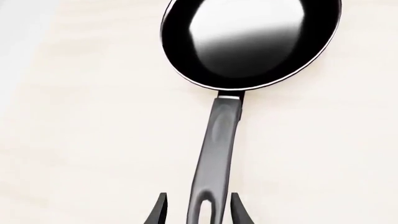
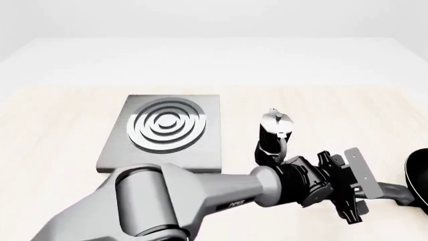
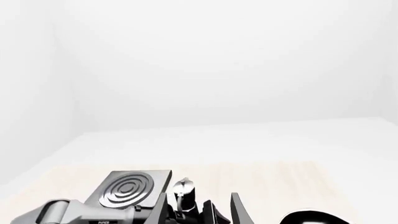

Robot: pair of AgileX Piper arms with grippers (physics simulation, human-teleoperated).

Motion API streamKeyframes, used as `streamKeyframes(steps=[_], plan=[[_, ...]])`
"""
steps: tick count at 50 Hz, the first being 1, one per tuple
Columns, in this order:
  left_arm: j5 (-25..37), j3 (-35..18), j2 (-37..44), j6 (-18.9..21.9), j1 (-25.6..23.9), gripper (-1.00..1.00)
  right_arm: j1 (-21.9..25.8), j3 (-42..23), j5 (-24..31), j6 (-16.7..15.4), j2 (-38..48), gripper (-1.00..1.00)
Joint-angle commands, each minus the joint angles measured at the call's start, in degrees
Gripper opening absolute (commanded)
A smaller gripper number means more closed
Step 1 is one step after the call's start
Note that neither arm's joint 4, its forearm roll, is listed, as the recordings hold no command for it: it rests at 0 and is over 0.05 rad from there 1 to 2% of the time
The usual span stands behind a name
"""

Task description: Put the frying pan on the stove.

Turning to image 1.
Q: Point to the black frying pan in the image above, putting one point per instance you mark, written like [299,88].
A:
[248,46]

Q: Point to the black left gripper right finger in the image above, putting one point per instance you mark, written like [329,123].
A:
[238,211]

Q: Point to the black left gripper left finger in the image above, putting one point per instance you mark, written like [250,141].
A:
[159,211]

